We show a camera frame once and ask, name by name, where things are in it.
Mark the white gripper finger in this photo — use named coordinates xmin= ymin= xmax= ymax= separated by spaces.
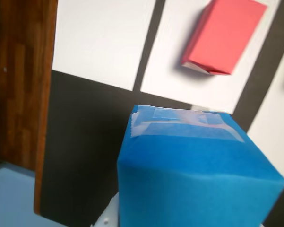
xmin=91 ymin=191 xmax=120 ymax=227

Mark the blue paper box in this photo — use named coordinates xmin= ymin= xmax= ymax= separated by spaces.
xmin=116 ymin=105 xmax=284 ymax=227

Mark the white paper sheet marked home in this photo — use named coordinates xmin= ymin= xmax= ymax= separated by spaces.
xmin=247 ymin=55 xmax=284 ymax=190

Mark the pink paper box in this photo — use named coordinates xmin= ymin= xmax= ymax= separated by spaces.
xmin=181 ymin=0 xmax=268 ymax=76

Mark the dark grey mat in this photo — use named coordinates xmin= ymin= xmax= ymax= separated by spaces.
xmin=39 ymin=0 xmax=284 ymax=227

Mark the white paper sheet marked 1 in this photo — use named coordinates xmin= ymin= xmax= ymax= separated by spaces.
xmin=140 ymin=0 xmax=282 ymax=114

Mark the white paper sheet marked 2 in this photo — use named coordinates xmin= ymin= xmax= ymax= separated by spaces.
xmin=51 ymin=0 xmax=156 ymax=92

